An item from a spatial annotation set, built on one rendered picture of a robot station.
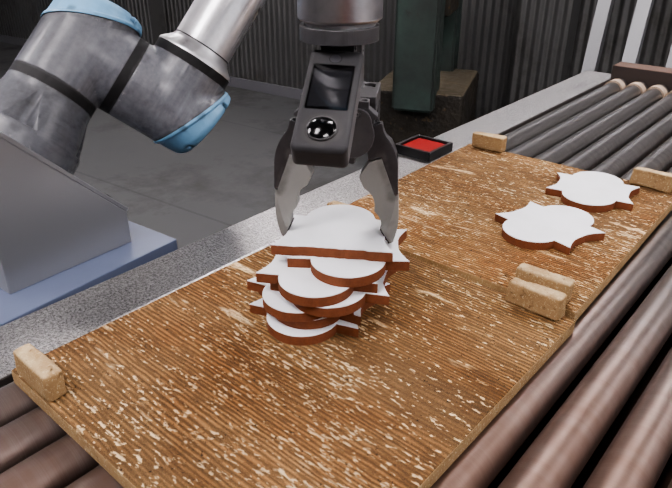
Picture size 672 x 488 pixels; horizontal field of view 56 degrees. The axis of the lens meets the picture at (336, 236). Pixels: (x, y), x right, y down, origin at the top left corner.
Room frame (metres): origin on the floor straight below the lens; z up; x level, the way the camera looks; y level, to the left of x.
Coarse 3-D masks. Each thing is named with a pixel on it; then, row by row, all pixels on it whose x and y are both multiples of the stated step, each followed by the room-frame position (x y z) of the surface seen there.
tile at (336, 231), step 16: (320, 208) 0.62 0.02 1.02; (336, 208) 0.62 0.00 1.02; (352, 208) 0.62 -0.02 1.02; (304, 224) 0.58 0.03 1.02; (320, 224) 0.58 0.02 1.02; (336, 224) 0.58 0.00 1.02; (352, 224) 0.58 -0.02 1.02; (368, 224) 0.58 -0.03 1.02; (288, 240) 0.55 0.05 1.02; (304, 240) 0.55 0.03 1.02; (320, 240) 0.55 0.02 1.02; (336, 240) 0.55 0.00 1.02; (352, 240) 0.55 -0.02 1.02; (368, 240) 0.55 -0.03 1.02; (384, 240) 0.55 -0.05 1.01; (320, 256) 0.53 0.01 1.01; (336, 256) 0.53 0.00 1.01; (352, 256) 0.53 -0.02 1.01; (368, 256) 0.53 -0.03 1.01; (384, 256) 0.52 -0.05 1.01
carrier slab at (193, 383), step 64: (256, 256) 0.66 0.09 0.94; (128, 320) 0.53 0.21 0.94; (192, 320) 0.53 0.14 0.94; (256, 320) 0.53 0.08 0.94; (384, 320) 0.53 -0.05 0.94; (448, 320) 0.53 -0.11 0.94; (512, 320) 0.53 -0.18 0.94; (128, 384) 0.43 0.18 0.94; (192, 384) 0.43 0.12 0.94; (256, 384) 0.43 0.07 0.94; (320, 384) 0.43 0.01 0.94; (384, 384) 0.43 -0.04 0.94; (448, 384) 0.43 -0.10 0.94; (512, 384) 0.43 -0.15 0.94; (128, 448) 0.36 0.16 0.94; (192, 448) 0.36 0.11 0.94; (256, 448) 0.36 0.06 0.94; (320, 448) 0.36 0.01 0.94; (384, 448) 0.36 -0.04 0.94; (448, 448) 0.36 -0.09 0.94
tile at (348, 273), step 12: (396, 240) 0.57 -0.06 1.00; (396, 252) 0.54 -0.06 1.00; (288, 264) 0.53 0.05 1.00; (300, 264) 0.53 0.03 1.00; (312, 264) 0.52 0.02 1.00; (324, 264) 0.52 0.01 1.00; (336, 264) 0.52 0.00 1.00; (348, 264) 0.52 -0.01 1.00; (360, 264) 0.52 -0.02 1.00; (372, 264) 0.52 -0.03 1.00; (384, 264) 0.52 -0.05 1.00; (396, 264) 0.53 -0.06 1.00; (408, 264) 0.53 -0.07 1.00; (324, 276) 0.50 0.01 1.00; (336, 276) 0.50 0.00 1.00; (348, 276) 0.50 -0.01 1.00; (360, 276) 0.50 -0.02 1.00; (372, 276) 0.50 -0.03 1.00
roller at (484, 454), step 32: (640, 256) 0.69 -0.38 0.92; (608, 288) 0.61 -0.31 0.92; (640, 288) 0.64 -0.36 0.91; (608, 320) 0.56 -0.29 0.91; (576, 352) 0.50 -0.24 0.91; (544, 384) 0.45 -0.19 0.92; (512, 416) 0.41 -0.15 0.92; (544, 416) 0.44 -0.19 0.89; (480, 448) 0.37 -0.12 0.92; (512, 448) 0.39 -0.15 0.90; (448, 480) 0.34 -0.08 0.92; (480, 480) 0.35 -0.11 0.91
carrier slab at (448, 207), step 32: (448, 160) 0.99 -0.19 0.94; (480, 160) 0.99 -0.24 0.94; (512, 160) 0.99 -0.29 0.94; (416, 192) 0.85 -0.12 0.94; (448, 192) 0.85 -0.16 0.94; (480, 192) 0.85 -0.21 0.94; (512, 192) 0.85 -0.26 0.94; (544, 192) 0.85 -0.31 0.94; (640, 192) 0.85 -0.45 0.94; (416, 224) 0.75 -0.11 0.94; (448, 224) 0.75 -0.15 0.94; (480, 224) 0.75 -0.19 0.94; (608, 224) 0.75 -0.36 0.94; (640, 224) 0.75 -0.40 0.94; (416, 256) 0.67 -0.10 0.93; (448, 256) 0.66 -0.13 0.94; (480, 256) 0.66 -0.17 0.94; (512, 256) 0.66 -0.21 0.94; (544, 256) 0.66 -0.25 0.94; (576, 256) 0.66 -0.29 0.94; (608, 256) 0.66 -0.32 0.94; (576, 288) 0.59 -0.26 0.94; (576, 320) 0.55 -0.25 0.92
